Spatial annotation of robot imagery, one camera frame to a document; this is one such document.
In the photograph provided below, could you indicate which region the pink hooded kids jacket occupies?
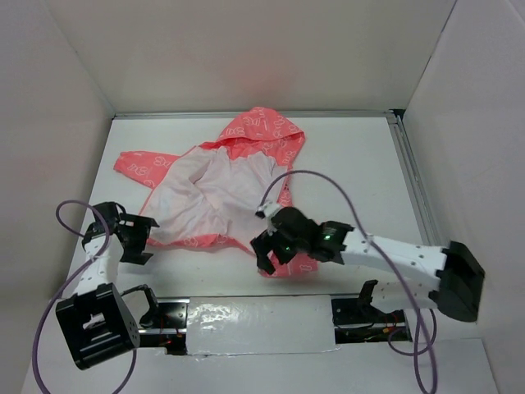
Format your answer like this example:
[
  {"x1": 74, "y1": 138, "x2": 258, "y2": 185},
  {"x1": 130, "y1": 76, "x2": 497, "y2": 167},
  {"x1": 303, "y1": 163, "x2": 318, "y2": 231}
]
[{"x1": 114, "y1": 108, "x2": 306, "y2": 253}]

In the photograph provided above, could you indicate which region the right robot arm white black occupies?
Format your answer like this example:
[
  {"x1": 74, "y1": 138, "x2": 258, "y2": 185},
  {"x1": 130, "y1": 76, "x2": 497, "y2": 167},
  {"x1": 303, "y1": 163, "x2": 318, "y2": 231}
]
[{"x1": 250, "y1": 203, "x2": 485, "y2": 323}]

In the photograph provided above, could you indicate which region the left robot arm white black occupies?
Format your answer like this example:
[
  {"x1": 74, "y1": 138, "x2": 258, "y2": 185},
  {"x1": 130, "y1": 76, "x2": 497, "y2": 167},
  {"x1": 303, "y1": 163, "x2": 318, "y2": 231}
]
[{"x1": 56, "y1": 202, "x2": 162, "y2": 370}]

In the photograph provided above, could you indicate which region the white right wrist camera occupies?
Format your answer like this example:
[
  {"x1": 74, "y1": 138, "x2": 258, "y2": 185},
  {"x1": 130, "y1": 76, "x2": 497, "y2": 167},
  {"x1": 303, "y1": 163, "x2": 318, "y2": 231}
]
[{"x1": 255, "y1": 201, "x2": 283, "y2": 219}]

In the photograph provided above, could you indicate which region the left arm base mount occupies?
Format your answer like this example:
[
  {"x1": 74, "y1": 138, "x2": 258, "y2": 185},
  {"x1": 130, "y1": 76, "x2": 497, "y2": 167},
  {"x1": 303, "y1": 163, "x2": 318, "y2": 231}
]
[{"x1": 121, "y1": 285, "x2": 189, "y2": 355}]

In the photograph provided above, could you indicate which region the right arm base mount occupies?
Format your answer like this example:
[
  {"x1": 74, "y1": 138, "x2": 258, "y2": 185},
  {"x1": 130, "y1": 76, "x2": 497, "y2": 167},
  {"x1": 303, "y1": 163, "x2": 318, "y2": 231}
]
[{"x1": 331, "y1": 280, "x2": 412, "y2": 345}]

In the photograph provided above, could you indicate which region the aluminium rail back edge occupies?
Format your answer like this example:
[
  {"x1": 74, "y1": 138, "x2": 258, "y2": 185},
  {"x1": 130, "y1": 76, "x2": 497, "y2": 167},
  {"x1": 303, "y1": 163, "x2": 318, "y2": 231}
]
[{"x1": 114, "y1": 108, "x2": 406, "y2": 120}]

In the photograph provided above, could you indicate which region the aluminium rail edge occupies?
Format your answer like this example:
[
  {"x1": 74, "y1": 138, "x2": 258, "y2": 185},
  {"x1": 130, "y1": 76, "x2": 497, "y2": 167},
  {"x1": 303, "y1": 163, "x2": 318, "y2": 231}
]
[
  {"x1": 387, "y1": 109, "x2": 443, "y2": 245},
  {"x1": 114, "y1": 108, "x2": 406, "y2": 120}
]

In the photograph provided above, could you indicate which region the aluminium rail right edge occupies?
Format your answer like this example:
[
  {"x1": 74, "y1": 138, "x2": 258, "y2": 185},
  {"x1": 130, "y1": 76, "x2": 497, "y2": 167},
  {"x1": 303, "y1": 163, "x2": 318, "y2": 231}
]
[{"x1": 387, "y1": 109, "x2": 443, "y2": 245}]

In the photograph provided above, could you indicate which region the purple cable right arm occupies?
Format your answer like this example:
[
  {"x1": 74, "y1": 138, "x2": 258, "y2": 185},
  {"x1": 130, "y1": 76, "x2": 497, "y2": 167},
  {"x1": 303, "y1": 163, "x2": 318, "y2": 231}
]
[{"x1": 260, "y1": 170, "x2": 439, "y2": 394}]

